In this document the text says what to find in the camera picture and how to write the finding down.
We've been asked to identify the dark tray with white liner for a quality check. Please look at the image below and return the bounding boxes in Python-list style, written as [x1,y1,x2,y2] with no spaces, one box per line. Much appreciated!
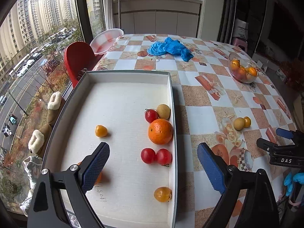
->
[43,70,177,227]

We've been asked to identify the blue gloved hand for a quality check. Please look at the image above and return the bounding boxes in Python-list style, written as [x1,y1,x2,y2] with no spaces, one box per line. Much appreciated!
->
[283,172,304,197]

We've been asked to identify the orange in bowl right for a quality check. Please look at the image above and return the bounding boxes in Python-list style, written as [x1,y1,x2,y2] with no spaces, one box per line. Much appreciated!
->
[246,66,258,77]

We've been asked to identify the tan round fruit in tray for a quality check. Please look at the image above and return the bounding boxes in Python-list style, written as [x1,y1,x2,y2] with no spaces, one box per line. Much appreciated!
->
[157,104,171,120]

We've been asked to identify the red tomato near tan fruit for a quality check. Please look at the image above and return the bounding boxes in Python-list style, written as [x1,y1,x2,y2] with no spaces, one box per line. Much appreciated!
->
[144,109,159,123]

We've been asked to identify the small orange fruit on table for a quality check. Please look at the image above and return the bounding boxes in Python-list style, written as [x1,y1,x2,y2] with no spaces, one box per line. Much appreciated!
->
[244,116,251,128]

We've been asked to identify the white kitchen cabinet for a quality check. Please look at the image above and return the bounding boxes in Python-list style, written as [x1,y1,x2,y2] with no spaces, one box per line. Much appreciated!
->
[112,0,203,37]

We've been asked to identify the patterned checkered tablecloth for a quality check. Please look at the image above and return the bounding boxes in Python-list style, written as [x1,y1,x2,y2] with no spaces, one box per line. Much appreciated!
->
[96,34,296,227]

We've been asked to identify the pink plastic stool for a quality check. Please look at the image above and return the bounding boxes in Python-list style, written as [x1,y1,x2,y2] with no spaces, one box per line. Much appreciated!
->
[232,37,248,52]

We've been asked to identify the blue crumpled gloves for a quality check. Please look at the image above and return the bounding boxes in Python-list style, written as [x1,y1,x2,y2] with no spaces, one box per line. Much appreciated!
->
[147,37,194,62]

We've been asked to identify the large orange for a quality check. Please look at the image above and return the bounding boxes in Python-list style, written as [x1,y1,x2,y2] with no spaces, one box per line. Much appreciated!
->
[148,118,173,145]

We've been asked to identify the white plastic bag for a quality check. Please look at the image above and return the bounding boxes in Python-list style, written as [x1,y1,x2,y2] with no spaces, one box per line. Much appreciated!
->
[232,19,248,41]

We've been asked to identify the tan round fruit on table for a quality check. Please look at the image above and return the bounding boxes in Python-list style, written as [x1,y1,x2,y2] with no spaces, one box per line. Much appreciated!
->
[233,117,246,131]

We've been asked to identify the orange mandarin in tray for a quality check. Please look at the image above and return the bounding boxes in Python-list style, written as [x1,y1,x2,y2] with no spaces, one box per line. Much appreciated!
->
[94,172,102,185]

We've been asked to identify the small yellow-orange fruit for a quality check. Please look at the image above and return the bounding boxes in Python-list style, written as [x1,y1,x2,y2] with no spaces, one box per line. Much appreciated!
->
[95,125,108,137]

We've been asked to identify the red plastic chair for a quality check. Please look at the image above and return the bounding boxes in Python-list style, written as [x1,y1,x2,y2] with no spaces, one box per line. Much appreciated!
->
[64,41,103,88]

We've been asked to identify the red cherry tomato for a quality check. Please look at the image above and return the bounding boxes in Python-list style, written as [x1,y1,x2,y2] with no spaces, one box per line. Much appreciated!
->
[140,148,156,164]

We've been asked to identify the yellow-orange fruit tray front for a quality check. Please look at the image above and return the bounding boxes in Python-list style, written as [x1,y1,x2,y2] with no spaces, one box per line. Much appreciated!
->
[154,187,172,202]

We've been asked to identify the clear glass fruit bowl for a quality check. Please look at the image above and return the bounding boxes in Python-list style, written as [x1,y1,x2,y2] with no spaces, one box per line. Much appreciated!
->
[228,52,258,84]

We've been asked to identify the small red tomato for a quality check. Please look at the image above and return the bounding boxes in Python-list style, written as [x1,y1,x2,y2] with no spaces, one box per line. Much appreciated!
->
[156,149,173,167]

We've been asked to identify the brown fluffy slipper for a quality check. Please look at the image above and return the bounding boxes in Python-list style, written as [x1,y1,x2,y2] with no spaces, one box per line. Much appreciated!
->
[28,123,52,158]
[47,91,65,127]

